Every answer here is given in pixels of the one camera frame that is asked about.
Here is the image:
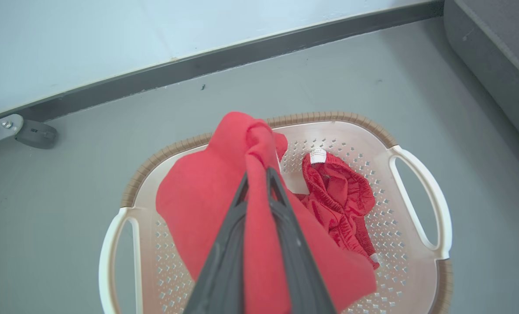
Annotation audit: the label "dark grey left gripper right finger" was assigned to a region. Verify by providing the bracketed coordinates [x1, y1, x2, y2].
[266, 167, 338, 314]

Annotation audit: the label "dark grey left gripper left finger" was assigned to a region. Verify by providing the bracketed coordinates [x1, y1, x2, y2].
[183, 172, 249, 314]

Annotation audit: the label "red shirt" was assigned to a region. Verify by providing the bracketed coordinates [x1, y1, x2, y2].
[156, 112, 378, 314]

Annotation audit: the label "red shorts with white tag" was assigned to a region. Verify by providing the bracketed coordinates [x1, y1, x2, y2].
[296, 148, 381, 270]

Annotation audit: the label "cream perforated laundry basket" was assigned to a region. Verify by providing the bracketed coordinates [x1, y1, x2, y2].
[99, 111, 453, 314]

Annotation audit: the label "black caster wheel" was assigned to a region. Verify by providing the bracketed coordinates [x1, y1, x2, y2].
[15, 120, 59, 150]

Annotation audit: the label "grey fabric sofa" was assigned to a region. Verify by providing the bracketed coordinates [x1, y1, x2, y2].
[443, 0, 519, 157]

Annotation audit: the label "dark wall baseboard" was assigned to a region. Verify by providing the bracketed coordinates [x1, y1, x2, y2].
[0, 0, 444, 125]

